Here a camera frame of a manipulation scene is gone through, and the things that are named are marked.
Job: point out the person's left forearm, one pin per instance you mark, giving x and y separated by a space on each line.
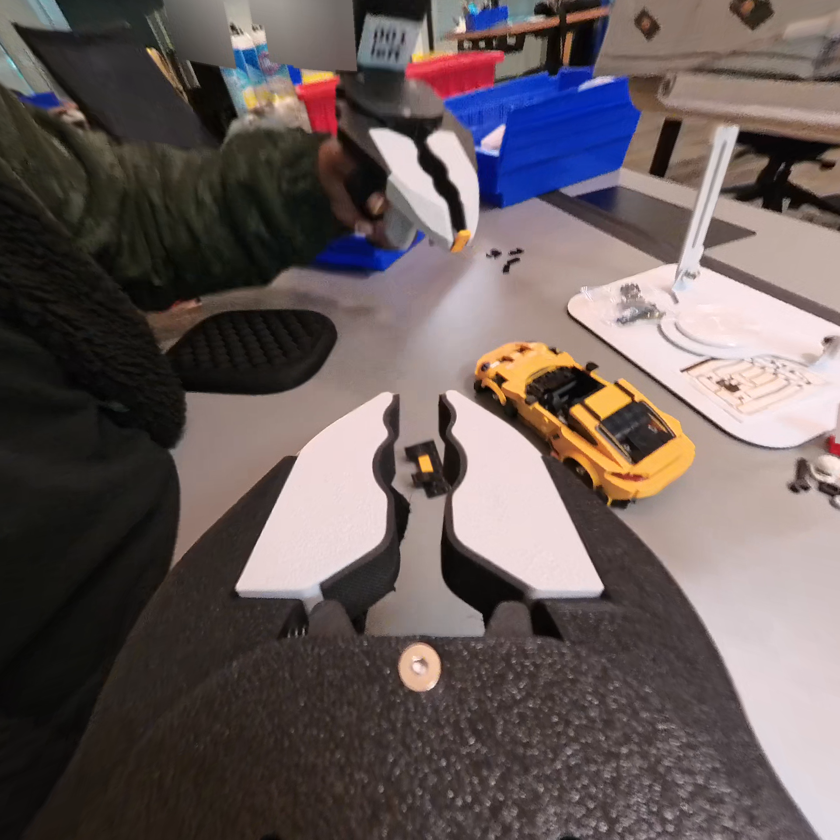
164 197

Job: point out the white stand base board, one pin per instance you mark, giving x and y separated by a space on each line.
774 308

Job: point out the lego instruction booklet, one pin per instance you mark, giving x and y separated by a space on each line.
695 33

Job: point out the red storage bin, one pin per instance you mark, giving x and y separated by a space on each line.
319 105
459 72

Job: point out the black yellow lego plate assembly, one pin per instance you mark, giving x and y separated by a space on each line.
426 469

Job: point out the small orange lego tile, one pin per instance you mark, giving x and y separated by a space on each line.
461 241

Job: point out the pile of small lego pieces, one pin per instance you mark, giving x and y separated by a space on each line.
820 479

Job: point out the lego sticker sheet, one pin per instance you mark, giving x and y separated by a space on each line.
754 387

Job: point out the black armrest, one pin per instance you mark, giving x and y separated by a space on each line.
256 351

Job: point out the black office chair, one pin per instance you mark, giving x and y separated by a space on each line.
787 170

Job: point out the bag of small lego parts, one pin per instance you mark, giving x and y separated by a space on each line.
630 305

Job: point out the round clear lens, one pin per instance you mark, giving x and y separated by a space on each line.
705 331

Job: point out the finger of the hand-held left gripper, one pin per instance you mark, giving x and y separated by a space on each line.
463 177
407 177

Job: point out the small black brick pieces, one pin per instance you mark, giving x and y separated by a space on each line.
495 253

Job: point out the clear stand rod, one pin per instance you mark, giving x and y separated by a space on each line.
830 348
705 210

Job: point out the blue white wipes canister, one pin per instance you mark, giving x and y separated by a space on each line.
256 72

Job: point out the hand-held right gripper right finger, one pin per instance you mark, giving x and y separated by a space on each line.
518 518

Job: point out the yellow lego car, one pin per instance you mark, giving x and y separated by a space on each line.
590 420

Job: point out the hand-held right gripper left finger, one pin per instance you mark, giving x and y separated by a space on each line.
328 518

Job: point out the stack of blue storage bins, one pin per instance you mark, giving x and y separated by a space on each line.
558 138

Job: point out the person's dark clothed torso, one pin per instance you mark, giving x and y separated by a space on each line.
65 525

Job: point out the black flat panel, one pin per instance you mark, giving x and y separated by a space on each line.
111 85

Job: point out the person's left hand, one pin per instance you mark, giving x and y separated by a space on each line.
341 184

